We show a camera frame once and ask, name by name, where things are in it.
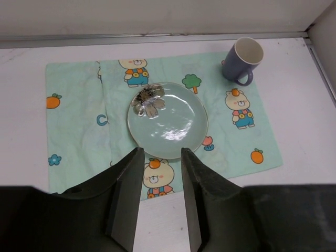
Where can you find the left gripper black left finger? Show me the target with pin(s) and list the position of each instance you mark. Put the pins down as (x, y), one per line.
(101, 213)

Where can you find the light green floral plate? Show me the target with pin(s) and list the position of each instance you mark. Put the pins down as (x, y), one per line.
(165, 117)

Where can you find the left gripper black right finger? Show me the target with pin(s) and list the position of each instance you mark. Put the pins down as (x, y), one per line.
(217, 211)

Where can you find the green cartoon print cloth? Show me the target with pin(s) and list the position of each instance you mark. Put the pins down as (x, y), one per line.
(87, 131)

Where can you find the purple ceramic mug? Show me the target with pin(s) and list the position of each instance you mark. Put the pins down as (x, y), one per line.
(244, 56)

